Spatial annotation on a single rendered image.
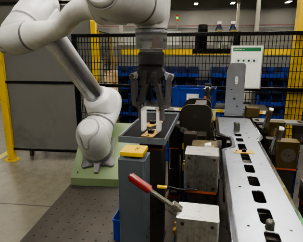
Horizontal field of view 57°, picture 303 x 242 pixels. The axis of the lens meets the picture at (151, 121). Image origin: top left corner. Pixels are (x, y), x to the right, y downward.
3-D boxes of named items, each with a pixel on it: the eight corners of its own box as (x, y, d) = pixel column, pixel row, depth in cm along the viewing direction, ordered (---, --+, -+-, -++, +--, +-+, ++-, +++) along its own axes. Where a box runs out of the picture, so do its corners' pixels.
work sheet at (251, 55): (260, 89, 204) (264, 45, 197) (228, 88, 209) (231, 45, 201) (259, 88, 206) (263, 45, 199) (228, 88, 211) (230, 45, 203)
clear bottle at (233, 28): (236, 49, 208) (238, 20, 203) (227, 49, 209) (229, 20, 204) (235, 49, 214) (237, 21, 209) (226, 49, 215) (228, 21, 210)
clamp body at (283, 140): (297, 220, 121) (308, 143, 112) (268, 217, 123) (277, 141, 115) (293, 212, 127) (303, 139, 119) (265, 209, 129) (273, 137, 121)
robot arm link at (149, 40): (162, 28, 73) (161, 52, 74) (171, 30, 81) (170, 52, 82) (129, 29, 75) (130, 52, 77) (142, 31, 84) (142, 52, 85)
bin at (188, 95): (214, 107, 194) (215, 89, 191) (170, 105, 203) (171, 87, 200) (216, 103, 209) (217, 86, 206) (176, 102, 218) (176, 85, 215)
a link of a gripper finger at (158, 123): (159, 107, 84) (161, 108, 84) (158, 130, 86) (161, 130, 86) (156, 109, 81) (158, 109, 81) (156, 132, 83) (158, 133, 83)
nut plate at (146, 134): (152, 138, 81) (152, 134, 80) (140, 136, 82) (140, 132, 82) (161, 130, 88) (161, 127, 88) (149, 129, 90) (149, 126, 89)
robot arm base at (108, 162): (80, 175, 152) (77, 171, 147) (84, 139, 164) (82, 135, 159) (114, 174, 151) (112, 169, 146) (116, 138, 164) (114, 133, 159)
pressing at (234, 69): (242, 115, 184) (246, 63, 176) (224, 114, 186) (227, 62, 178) (242, 115, 184) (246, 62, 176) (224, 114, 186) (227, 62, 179)
